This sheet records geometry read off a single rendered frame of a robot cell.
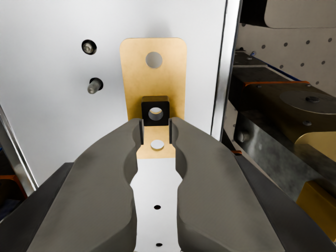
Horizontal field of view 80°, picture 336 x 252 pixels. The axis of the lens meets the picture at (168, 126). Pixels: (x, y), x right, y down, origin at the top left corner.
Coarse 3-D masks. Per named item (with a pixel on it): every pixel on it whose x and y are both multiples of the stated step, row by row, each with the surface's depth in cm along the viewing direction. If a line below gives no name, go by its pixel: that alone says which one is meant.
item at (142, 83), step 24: (120, 48) 11; (144, 48) 11; (168, 48) 11; (144, 72) 12; (168, 72) 12; (144, 96) 13; (168, 96) 13; (144, 120) 13; (144, 144) 15; (168, 144) 15
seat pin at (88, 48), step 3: (87, 42) 15; (90, 42) 16; (93, 42) 16; (84, 45) 15; (87, 45) 15; (90, 45) 15; (93, 45) 16; (84, 48) 15; (87, 48) 15; (90, 48) 15; (93, 48) 16; (84, 51) 16; (87, 51) 16; (90, 51) 16
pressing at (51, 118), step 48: (0, 0) 14; (48, 0) 14; (96, 0) 14; (144, 0) 14; (192, 0) 15; (240, 0) 15; (0, 48) 16; (48, 48) 16; (192, 48) 16; (0, 96) 18; (48, 96) 18; (96, 96) 18; (192, 96) 18; (0, 144) 20; (48, 144) 20; (144, 192) 24; (144, 240) 29
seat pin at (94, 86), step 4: (92, 80) 17; (96, 80) 17; (100, 80) 18; (92, 84) 16; (96, 84) 16; (100, 84) 17; (88, 88) 16; (92, 88) 16; (96, 88) 16; (88, 92) 16; (92, 92) 16
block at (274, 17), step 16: (256, 0) 18; (272, 0) 17; (288, 0) 17; (304, 0) 17; (320, 0) 17; (240, 16) 22; (256, 16) 19; (272, 16) 17; (288, 16) 17; (304, 16) 17; (320, 16) 17
